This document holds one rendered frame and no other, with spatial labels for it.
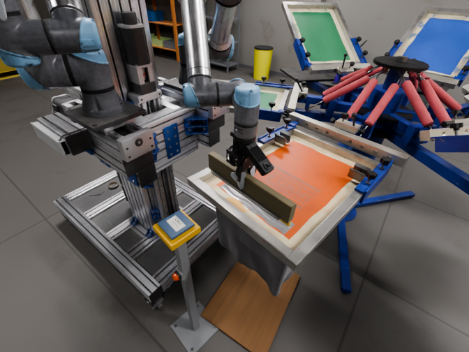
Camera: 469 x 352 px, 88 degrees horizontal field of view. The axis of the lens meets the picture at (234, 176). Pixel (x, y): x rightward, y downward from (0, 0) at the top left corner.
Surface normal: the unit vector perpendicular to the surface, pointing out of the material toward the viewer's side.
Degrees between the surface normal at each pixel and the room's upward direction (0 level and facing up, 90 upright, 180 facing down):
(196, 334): 0
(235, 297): 0
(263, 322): 0
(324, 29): 32
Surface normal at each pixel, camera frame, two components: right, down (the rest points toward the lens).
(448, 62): -0.36, -0.44
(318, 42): 0.15, -0.34
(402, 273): 0.03, -0.78
